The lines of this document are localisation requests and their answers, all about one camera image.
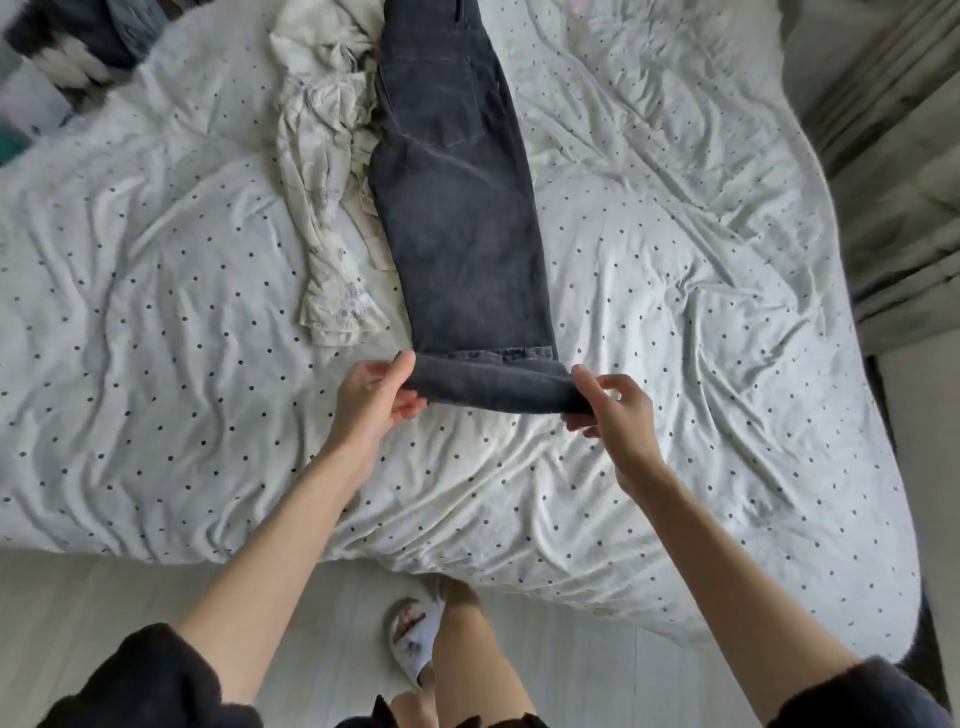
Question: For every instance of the white shoe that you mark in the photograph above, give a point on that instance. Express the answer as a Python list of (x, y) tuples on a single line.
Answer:
[(63, 63)]

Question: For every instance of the person's lower leg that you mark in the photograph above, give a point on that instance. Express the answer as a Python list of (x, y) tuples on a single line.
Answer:
[(480, 660)]

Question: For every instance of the person's black sleeve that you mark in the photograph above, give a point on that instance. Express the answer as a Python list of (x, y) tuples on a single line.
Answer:
[(143, 687), (863, 698)]

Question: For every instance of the person's black right sleeve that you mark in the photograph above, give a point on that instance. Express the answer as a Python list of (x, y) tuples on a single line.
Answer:
[(863, 698)]

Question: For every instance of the person's dark shorts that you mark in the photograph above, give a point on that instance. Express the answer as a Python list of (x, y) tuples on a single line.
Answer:
[(450, 720)]

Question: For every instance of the white dotted bed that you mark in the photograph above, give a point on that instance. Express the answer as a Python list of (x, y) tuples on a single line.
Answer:
[(720, 300)]

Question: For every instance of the person's left forearm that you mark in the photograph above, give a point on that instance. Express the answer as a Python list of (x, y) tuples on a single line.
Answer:
[(270, 585)]

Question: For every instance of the white slipper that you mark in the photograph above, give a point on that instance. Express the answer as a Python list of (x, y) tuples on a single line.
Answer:
[(413, 638)]

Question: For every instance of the person's black left sleeve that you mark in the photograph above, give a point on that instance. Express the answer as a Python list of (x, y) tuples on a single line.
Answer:
[(143, 687)]

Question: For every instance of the striped beige curtain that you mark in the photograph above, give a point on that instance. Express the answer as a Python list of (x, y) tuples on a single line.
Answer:
[(893, 150)]

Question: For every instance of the person's right forearm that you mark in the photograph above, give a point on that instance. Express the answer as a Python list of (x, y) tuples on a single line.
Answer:
[(735, 600)]

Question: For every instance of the person's left hand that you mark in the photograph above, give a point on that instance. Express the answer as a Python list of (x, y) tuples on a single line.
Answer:
[(375, 413)]

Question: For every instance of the cream patterned pyjama top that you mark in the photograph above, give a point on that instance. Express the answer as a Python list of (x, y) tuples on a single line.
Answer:
[(323, 225)]

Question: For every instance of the dark denim jeans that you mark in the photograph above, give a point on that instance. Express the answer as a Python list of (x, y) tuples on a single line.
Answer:
[(458, 225)]

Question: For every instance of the person's right hand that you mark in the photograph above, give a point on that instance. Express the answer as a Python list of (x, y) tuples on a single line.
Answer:
[(623, 428)]

